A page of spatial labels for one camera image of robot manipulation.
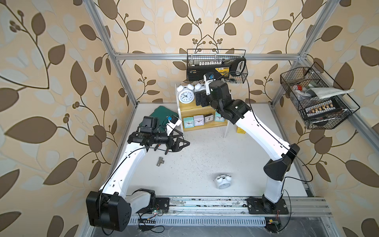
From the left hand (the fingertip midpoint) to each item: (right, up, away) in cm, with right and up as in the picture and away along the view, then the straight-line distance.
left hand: (184, 138), depth 72 cm
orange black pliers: (-19, -8, +22) cm, 30 cm away
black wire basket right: (+64, +30, +13) cm, 71 cm away
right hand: (+9, +24, +2) cm, 25 cm away
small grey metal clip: (-16, -16, +17) cm, 29 cm away
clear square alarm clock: (+13, +10, +14) cm, 22 cm away
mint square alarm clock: (+1, +8, +13) cm, 15 cm away
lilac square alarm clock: (+7, +9, +13) cm, 17 cm away
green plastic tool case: (-21, +14, +41) cm, 48 cm away
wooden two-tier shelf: (+2, +14, 0) cm, 15 cm away
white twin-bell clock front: (+20, -22, +3) cm, 30 cm away
